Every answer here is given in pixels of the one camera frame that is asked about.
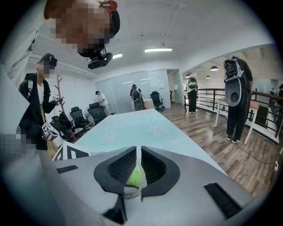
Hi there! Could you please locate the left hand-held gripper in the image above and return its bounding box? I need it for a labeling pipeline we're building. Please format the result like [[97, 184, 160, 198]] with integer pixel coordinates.
[[52, 141, 98, 162]]

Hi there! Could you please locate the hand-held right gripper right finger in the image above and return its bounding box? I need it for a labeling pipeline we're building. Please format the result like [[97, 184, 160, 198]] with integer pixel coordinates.
[[141, 146, 181, 202]]

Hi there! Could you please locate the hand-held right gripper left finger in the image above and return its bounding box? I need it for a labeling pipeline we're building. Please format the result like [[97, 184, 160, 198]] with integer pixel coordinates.
[[93, 146, 138, 225]]

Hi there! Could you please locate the green vegetable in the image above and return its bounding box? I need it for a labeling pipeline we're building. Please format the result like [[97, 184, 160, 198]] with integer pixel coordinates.
[[124, 154, 148, 200]]

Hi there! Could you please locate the black office chair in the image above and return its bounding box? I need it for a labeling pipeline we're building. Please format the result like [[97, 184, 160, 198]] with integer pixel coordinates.
[[69, 106, 91, 133], [87, 102, 116, 125], [150, 91, 166, 112], [50, 112, 73, 140]]

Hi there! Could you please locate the light blue flowered tablecloth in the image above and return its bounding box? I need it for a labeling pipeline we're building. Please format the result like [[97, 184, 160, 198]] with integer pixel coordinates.
[[74, 108, 228, 176]]

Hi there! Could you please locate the wooden coat rack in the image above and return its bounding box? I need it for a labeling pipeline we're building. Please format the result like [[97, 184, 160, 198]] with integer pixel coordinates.
[[54, 71, 77, 142]]

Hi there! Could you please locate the person's white shirt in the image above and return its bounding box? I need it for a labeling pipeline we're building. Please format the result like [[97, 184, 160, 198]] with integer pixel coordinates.
[[0, 0, 67, 226]]

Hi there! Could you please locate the frosted glass partition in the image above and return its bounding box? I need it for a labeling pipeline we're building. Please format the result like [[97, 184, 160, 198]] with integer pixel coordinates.
[[95, 68, 171, 114]]

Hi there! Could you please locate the wooden top white table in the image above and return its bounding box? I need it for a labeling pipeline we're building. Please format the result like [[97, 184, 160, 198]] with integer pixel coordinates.
[[243, 100, 260, 145]]

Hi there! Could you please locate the grey equipment backpack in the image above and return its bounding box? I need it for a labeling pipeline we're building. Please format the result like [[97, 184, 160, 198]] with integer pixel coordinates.
[[223, 58, 245, 107]]

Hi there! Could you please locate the black metal railing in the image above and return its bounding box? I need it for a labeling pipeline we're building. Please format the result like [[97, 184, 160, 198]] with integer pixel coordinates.
[[196, 87, 283, 144]]

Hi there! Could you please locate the red hair clip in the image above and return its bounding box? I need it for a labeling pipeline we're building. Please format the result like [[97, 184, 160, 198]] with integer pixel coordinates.
[[99, 0, 118, 11]]

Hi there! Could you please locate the black floor cable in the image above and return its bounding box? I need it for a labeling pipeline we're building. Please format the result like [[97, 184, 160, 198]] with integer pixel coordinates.
[[236, 142, 278, 165]]

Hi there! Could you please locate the black head-worn camera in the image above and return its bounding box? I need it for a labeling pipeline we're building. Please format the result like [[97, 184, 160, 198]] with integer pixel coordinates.
[[88, 52, 114, 70]]

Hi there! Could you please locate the black head strap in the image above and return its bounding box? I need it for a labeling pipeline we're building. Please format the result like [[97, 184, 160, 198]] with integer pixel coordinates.
[[110, 9, 121, 41]]

